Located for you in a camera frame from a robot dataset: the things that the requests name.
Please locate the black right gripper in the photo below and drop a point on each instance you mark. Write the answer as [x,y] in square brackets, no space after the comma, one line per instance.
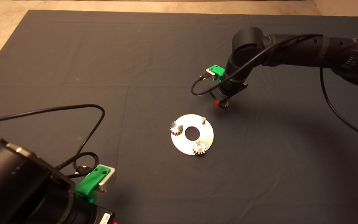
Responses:
[228,91]

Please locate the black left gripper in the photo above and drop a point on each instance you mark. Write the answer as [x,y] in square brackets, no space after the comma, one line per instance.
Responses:
[89,216]

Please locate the small steel planetary gear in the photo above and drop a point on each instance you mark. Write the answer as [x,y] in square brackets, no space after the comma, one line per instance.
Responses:
[225,104]
[176,128]
[199,148]

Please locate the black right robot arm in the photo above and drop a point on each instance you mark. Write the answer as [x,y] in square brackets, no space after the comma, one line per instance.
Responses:
[291,49]

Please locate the round metal carrier plate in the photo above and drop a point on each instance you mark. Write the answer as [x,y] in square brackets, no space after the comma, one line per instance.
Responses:
[182,144]

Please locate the dark grey table cloth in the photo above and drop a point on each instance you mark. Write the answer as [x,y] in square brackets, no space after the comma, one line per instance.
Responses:
[135,46]

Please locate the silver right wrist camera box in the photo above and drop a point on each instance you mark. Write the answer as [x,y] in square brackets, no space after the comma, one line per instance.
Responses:
[210,73]

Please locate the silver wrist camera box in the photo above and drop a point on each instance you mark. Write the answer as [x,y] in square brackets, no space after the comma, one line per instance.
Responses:
[210,73]
[109,180]

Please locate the green right camera mount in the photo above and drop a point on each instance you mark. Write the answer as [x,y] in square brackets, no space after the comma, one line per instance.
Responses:
[218,71]

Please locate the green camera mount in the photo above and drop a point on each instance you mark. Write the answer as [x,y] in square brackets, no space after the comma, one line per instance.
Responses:
[218,71]
[89,183]

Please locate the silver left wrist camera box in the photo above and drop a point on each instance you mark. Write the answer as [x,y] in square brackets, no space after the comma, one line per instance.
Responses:
[109,180]

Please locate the green left camera mount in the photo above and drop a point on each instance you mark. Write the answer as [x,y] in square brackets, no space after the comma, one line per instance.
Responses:
[89,183]

